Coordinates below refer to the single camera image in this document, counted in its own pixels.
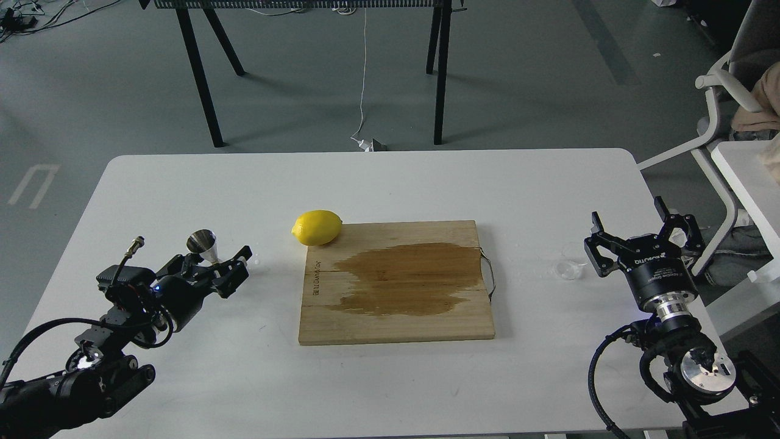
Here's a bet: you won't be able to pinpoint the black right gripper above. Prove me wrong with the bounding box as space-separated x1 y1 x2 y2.
583 196 705 312

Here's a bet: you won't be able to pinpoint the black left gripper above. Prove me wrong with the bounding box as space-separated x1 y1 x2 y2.
154 245 253 332

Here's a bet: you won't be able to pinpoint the steel double jigger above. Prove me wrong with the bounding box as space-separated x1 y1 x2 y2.
186 229 221 265

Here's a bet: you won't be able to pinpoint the small clear glass cup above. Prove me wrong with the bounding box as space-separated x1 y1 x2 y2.
551 241 590 280

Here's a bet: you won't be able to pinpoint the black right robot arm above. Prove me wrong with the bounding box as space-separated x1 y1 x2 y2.
583 197 779 438

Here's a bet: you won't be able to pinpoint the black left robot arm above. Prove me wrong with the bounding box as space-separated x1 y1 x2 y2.
1 229 252 438

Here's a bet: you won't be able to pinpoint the seated person in beige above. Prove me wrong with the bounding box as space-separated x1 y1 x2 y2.
704 62 779 287

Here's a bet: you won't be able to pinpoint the yellow lemon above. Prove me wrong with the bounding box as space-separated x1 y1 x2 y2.
291 210 342 246

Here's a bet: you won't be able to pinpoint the white side table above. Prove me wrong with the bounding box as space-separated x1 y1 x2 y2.
706 141 779 341

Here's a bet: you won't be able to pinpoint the wooden cutting board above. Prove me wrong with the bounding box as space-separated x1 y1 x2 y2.
298 220 495 346

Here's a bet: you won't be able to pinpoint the white power adapter on floor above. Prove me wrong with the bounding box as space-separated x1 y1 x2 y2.
357 138 388 152

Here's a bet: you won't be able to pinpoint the white office chair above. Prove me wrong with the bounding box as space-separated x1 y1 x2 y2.
638 1 779 277

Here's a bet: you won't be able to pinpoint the white hanging cable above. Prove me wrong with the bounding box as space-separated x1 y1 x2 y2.
350 7 369 144

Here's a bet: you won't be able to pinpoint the black metal table frame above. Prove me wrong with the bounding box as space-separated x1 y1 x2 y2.
139 1 466 149

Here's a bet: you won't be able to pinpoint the black floor cables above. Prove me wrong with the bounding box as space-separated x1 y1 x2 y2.
0 0 122 43

